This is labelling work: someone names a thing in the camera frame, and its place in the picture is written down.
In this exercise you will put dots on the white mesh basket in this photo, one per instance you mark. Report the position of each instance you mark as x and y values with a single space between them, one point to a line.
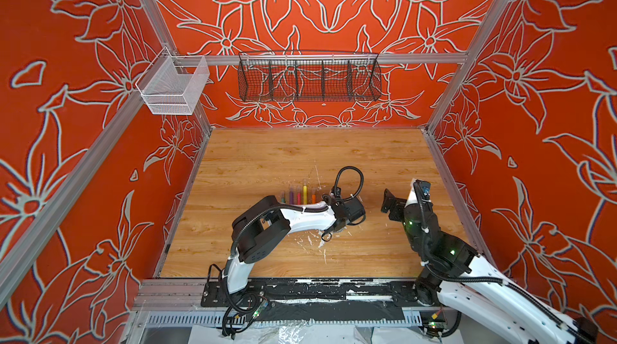
173 85

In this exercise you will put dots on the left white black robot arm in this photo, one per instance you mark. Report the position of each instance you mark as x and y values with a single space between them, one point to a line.
259 230

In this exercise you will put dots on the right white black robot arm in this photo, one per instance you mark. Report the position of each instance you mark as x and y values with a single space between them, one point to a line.
455 275

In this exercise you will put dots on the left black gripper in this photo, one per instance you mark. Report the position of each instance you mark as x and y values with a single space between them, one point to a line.
345 208

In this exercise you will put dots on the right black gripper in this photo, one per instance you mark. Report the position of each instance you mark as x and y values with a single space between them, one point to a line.
397 206

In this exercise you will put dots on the black wire basket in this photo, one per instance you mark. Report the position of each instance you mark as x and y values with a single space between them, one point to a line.
289 76

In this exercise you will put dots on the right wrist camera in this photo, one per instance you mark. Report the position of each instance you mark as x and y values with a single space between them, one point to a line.
420 192

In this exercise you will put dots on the yellow marker pen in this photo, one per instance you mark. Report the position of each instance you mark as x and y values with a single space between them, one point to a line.
305 196

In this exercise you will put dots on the grey slotted cable duct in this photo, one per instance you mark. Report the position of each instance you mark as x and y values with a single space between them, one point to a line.
214 319

